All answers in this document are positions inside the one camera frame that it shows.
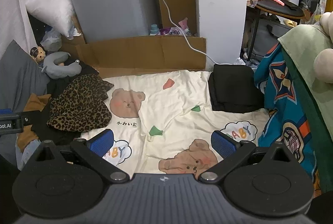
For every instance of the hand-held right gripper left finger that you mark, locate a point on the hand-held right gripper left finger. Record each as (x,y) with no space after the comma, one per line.
(101,141)

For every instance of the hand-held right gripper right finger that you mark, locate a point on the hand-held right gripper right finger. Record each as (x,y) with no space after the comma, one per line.
(223,143)

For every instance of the leopard print garment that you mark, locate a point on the leopard print garment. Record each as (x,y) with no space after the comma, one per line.
(78,107)

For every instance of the orange-brown cloth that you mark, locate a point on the orange-brown cloth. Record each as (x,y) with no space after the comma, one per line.
(32,107)

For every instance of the blue jeans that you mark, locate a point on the blue jeans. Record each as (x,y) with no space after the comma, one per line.
(27,152)

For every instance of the black folded garment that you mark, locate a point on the black folded garment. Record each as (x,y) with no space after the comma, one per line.
(231,88)

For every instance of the black cloth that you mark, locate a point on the black cloth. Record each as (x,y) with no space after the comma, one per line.
(57,86)

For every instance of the bear print bed sheet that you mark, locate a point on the bear print bed sheet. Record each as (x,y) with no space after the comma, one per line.
(166,114)

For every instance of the teal patterned cloth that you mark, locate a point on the teal patterned cloth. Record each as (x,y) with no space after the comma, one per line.
(283,109)

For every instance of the grey neck pillow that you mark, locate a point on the grey neck pillow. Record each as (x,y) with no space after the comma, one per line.
(58,66)

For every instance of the small bear doll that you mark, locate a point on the small bear doll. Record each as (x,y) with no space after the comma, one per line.
(38,53)

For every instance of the clear plastic bag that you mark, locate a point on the clear plastic bag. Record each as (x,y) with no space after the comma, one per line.
(50,40)

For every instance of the brown cardboard sheet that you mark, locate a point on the brown cardboard sheet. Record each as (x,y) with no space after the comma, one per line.
(145,52)

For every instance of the green cloth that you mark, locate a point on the green cloth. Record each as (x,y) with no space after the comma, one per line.
(309,68)

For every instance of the grey bag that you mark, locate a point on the grey bag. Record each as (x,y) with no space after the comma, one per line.
(270,36)

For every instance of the white pillow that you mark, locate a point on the white pillow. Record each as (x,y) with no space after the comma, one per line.
(50,12)

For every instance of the purple detergent pouch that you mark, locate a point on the purple detergent pouch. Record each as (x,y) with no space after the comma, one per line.
(171,31)

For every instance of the blue detergent bottle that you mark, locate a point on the blue detergent bottle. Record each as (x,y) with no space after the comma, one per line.
(154,29)

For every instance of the white curtain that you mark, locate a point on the white curtain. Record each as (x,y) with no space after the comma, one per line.
(11,0)

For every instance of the cream plush toy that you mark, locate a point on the cream plush toy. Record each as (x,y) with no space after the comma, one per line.
(324,55)

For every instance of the round black table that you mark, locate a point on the round black table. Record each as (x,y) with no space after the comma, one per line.
(279,9)

